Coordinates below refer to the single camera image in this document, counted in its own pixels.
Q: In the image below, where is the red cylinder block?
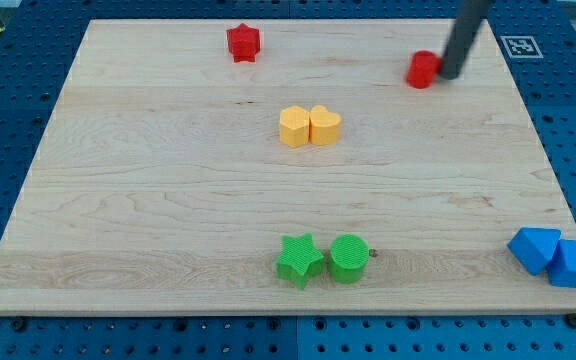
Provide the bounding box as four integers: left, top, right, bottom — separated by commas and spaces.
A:
405, 50, 441, 89

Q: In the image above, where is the blue cube block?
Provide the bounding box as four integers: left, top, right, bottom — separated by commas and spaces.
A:
546, 239, 576, 288

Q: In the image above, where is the white fiducial marker tag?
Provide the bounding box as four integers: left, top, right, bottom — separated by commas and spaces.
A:
501, 35, 543, 59

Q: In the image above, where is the yellow pentagon block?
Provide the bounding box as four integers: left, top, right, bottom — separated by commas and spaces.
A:
279, 105, 310, 147

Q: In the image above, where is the green cylinder block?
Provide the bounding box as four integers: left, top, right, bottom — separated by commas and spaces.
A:
328, 234, 370, 284

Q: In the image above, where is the wooden board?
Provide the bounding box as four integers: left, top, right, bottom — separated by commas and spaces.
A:
0, 19, 576, 317

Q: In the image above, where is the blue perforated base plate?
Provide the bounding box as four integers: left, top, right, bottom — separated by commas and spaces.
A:
0, 1, 576, 359

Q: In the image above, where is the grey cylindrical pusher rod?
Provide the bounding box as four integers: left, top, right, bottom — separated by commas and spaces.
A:
438, 0, 493, 80

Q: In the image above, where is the blue triangle block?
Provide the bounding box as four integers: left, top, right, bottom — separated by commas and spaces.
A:
507, 227, 562, 276

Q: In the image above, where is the yellow heart block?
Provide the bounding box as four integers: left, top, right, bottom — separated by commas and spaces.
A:
310, 105, 342, 146

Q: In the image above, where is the green star block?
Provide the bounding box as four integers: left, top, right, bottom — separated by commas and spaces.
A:
276, 233, 324, 290

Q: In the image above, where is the red star block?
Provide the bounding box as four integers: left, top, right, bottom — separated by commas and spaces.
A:
226, 23, 261, 63

